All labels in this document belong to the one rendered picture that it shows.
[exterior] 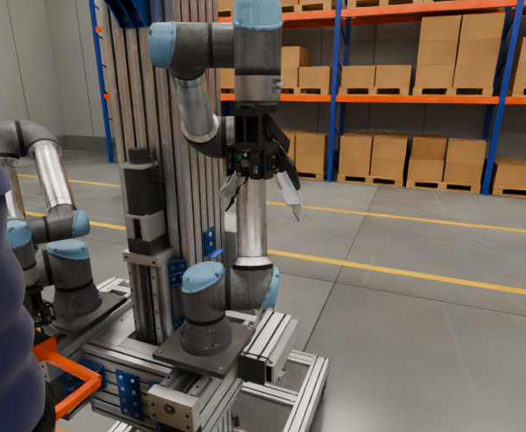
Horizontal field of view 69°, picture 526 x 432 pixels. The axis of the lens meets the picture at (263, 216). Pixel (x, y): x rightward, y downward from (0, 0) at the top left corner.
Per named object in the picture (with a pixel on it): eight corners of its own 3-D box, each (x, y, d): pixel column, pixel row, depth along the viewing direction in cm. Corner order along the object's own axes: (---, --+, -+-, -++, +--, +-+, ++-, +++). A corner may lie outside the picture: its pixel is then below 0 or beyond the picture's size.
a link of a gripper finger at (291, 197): (290, 230, 64) (260, 183, 64) (301, 219, 69) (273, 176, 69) (305, 221, 62) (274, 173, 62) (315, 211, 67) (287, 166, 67)
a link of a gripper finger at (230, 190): (200, 207, 70) (226, 169, 65) (217, 199, 75) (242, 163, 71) (213, 219, 69) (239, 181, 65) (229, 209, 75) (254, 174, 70)
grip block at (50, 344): (8, 360, 103) (4, 344, 101) (38, 342, 110) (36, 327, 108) (27, 370, 99) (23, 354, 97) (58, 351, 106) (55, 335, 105)
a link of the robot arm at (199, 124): (184, 128, 113) (146, 0, 66) (222, 128, 114) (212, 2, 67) (184, 165, 111) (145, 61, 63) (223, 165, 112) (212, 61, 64)
